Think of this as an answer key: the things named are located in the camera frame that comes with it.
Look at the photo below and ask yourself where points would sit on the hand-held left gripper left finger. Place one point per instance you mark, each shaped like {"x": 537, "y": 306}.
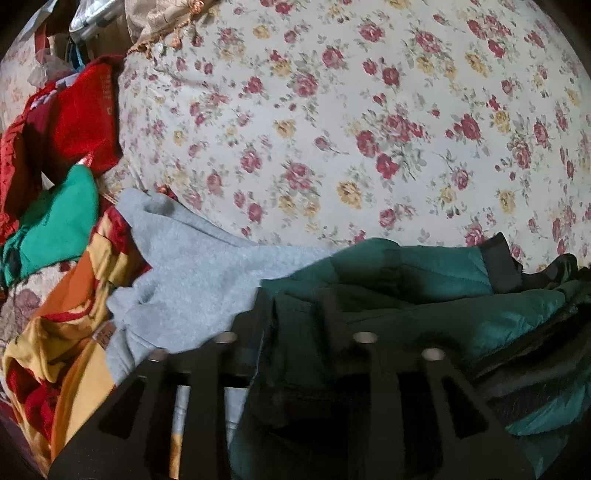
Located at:
{"x": 217, "y": 364}

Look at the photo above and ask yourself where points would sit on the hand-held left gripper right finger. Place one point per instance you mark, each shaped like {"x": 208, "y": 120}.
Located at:
{"x": 369, "y": 361}

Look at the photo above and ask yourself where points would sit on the green quilted jacket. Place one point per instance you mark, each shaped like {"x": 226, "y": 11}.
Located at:
{"x": 415, "y": 314}

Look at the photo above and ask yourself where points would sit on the grey fleece sweatshirt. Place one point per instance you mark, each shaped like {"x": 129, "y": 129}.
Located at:
{"x": 194, "y": 277}

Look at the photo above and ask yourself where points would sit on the orange yellow red patterned blanket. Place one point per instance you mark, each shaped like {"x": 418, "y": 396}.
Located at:
{"x": 60, "y": 350}

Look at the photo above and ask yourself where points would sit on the bright green cloth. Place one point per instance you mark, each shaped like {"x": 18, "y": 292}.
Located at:
{"x": 55, "y": 226}

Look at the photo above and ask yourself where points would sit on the floral bedsheet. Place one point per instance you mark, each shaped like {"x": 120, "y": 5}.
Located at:
{"x": 351, "y": 129}

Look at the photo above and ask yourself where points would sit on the red cloth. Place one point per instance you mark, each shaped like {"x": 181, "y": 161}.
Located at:
{"x": 78, "y": 115}

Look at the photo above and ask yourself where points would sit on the beige satin pillow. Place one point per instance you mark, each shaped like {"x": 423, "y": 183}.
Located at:
{"x": 171, "y": 23}

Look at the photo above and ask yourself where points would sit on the silver metal container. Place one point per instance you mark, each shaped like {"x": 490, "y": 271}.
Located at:
{"x": 92, "y": 18}

